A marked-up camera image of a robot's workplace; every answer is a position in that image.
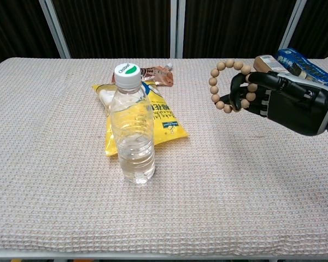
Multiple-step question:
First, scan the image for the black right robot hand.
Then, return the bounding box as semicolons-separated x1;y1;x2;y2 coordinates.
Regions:
219;70;328;137

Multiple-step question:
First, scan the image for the wooden bead bracelet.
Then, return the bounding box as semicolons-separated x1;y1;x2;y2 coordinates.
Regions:
208;58;259;114

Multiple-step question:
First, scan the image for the blue cardboard box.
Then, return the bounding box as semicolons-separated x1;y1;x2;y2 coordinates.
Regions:
275;47;328;88

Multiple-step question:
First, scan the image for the brown bottle with white cap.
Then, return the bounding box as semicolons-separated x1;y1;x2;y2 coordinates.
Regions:
253;54;286;74

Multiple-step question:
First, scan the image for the yellow snack bag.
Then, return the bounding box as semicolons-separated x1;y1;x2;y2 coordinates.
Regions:
92;80;190;158

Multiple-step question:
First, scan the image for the brown spouted drink pouch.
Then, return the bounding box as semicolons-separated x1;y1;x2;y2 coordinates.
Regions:
111;62;174;87

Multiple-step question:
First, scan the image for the clear plastic water bottle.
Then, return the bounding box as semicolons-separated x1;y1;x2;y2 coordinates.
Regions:
109;63;156;185

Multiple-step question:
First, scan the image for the black curtain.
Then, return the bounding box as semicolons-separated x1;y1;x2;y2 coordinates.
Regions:
0;0;328;73

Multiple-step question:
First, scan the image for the beige waffle-weave tablecloth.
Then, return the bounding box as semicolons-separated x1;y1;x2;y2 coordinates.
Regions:
0;57;328;257

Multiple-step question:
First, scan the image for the grey metal frame post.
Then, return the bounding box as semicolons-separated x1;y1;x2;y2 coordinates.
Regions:
169;0;186;59
278;0;308;51
38;0;72;59

